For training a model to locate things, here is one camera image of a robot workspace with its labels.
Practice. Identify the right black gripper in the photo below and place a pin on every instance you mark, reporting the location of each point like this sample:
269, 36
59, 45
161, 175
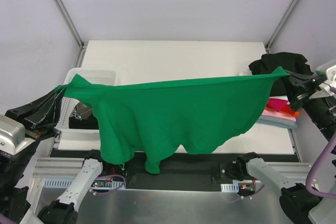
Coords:
302, 91

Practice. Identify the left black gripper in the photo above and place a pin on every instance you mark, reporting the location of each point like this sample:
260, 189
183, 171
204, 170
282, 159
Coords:
30, 123

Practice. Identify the green t shirt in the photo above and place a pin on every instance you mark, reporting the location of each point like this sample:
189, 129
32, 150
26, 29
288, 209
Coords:
158, 117

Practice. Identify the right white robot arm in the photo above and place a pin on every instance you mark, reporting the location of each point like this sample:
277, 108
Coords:
299, 195

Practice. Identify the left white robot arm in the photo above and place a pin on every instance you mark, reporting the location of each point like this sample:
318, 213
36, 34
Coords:
18, 205

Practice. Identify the folded black t shirt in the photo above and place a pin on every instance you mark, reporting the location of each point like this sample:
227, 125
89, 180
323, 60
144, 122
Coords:
288, 61

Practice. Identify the folded white t shirt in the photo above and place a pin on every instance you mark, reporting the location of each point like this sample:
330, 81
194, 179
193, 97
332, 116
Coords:
247, 72

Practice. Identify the folded red t shirt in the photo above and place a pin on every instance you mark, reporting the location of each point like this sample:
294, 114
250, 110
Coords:
288, 111

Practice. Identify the folded magenta t shirt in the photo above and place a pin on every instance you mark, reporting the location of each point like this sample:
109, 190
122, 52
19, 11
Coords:
276, 104

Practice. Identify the folded orange t shirt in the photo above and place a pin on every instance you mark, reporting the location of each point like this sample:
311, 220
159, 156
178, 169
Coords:
269, 108

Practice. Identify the white plastic laundry basket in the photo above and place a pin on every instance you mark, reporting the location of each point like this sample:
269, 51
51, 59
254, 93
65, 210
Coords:
95, 76

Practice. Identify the folded pink t shirt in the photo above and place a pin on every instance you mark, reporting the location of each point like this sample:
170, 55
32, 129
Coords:
279, 115

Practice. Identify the black t shirt in basket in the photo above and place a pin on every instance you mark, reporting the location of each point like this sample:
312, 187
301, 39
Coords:
82, 118

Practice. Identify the folded grey t shirt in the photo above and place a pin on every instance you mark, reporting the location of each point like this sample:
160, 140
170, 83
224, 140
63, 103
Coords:
275, 120

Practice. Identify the folded light blue t shirt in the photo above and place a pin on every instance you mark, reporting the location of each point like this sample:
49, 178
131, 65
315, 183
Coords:
293, 125

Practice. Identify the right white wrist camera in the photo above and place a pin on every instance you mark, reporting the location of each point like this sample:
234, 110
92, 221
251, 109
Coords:
327, 88

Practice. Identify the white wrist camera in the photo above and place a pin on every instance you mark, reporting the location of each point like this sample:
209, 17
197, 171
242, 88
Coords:
327, 88
13, 138

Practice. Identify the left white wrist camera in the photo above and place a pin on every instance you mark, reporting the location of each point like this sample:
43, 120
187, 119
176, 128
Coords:
13, 138

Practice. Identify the aluminium front rail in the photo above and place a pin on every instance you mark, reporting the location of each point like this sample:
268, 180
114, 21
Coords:
57, 167

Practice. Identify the right aluminium frame post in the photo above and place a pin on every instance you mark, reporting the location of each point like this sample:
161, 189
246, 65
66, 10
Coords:
281, 24

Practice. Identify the aluminium frame post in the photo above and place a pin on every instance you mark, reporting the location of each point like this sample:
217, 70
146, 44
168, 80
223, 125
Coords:
281, 24
69, 23

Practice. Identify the left aluminium frame post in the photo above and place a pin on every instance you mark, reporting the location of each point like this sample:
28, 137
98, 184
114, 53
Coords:
69, 23

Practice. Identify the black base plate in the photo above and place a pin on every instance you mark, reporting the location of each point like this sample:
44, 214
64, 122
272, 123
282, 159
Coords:
182, 172

